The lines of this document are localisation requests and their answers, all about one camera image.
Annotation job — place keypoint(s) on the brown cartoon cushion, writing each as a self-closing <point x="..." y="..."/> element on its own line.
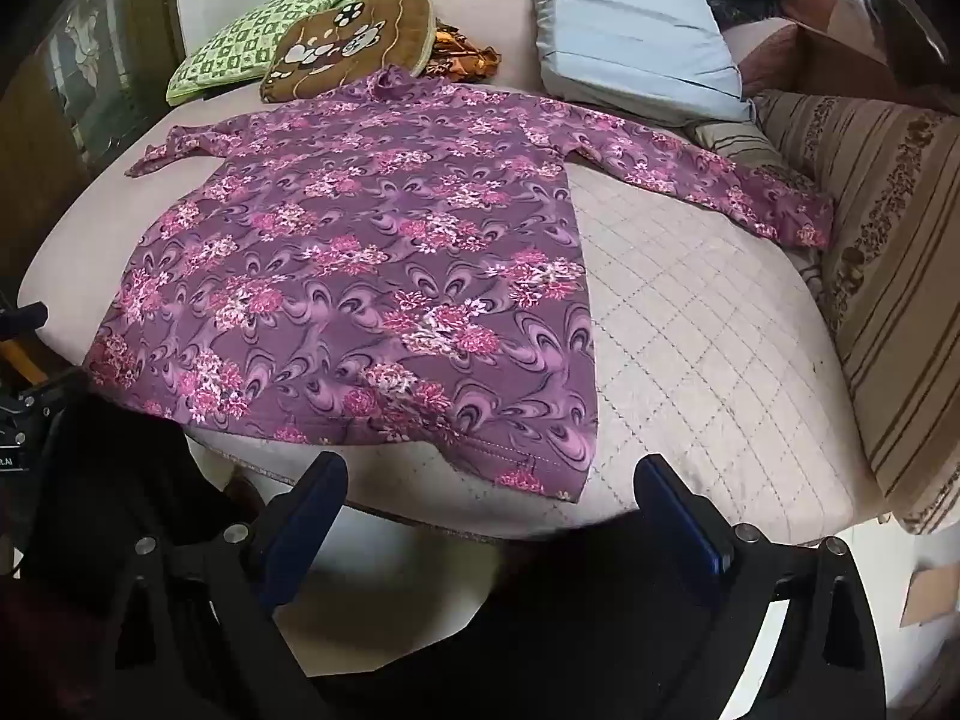
<point x="345" y="37"/>

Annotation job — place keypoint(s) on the cardboard piece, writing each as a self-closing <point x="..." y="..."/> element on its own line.
<point x="934" y="596"/>

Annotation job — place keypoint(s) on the person's dark pants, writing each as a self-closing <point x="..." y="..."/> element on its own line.
<point x="585" y="615"/>

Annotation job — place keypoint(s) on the green patterned cushion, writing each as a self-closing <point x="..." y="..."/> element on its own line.
<point x="240" y="52"/>

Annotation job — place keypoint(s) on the orange patterned cloth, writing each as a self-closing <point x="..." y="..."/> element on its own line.
<point x="465" y="60"/>

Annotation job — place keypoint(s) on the reddish brown cushion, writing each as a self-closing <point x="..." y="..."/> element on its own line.
<point x="825" y="52"/>

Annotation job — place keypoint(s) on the beige quilted bed cover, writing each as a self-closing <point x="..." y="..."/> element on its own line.
<point x="675" y="352"/>

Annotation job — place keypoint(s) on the wooden cabinet with glass door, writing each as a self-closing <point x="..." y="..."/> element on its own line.
<point x="45" y="127"/>

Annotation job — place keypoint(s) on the striped beige brown pillow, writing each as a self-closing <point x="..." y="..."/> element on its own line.
<point x="892" y="277"/>

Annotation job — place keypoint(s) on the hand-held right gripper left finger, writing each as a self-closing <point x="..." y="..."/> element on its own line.
<point x="300" y="532"/>

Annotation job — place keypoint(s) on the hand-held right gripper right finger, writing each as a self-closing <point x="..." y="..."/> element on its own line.
<point x="682" y="532"/>

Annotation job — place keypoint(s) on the purple floral shirt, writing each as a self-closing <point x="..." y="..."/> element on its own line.
<point x="375" y="255"/>

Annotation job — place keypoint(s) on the light blue pillow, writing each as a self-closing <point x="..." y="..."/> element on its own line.
<point x="630" y="22"/>

